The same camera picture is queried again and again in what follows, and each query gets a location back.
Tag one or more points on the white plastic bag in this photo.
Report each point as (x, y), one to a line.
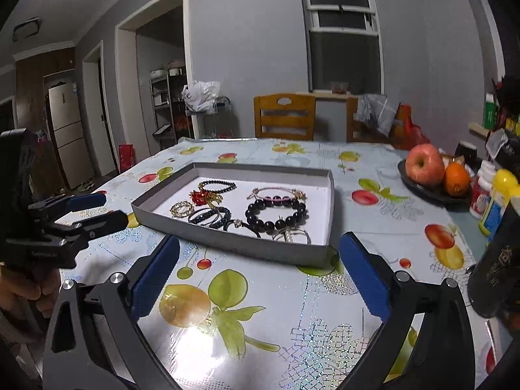
(203, 95)

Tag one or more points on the wooden chair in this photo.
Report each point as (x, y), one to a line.
(351, 126)
(264, 107)

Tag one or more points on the brown wooden cabinet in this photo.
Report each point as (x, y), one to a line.
(36, 73)

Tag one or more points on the yellow cap bottle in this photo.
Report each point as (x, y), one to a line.
(503, 180)

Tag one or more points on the red box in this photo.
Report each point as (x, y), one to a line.
(126, 158)

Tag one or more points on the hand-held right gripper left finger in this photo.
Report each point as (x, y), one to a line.
(156, 276)

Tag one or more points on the window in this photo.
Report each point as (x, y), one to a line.
(345, 61)

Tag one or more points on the silver refrigerator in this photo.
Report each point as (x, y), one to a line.
(69, 138)

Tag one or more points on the dark crystal bangles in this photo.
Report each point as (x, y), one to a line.
(203, 213)

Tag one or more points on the wooden window sill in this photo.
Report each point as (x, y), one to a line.
(325, 95)

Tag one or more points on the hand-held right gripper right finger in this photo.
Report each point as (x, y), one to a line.
(363, 276)

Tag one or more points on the dark fruit plate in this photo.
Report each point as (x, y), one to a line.
(422, 193)

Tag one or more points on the clear food container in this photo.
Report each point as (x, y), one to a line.
(340, 88)

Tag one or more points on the black packet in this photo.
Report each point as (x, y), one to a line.
(505, 150)

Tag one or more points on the person's left hand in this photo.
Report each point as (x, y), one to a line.
(20, 294)

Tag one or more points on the orange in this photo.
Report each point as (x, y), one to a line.
(457, 180)

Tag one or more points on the wooden wall shelf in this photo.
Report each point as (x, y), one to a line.
(477, 128)

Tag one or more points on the metal glass cart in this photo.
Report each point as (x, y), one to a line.
(221, 107)

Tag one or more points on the metal storage rack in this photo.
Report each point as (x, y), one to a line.
(160, 97)

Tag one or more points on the grey checked cloth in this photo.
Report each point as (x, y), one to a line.
(378, 113)

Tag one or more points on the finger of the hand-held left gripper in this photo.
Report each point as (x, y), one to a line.
(85, 201)
(105, 223)

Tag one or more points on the white bottle red cap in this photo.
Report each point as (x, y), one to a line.
(481, 199)

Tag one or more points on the fruit print tablecloth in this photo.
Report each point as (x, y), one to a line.
(260, 300)

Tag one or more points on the white cardboard jewelry tray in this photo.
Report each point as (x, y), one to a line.
(284, 252)

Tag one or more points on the red apple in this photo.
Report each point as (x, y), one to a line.
(424, 166)

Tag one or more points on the red bag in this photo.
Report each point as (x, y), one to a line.
(414, 134)

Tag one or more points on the white door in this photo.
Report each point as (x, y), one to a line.
(91, 130)

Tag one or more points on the white pot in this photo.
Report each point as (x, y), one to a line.
(175, 68)

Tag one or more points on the white bowl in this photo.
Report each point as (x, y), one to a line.
(158, 74)

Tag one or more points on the black canister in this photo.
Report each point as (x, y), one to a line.
(493, 268)

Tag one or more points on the ceiling light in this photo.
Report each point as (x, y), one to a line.
(26, 28)

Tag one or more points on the black cup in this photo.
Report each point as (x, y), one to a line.
(465, 154)

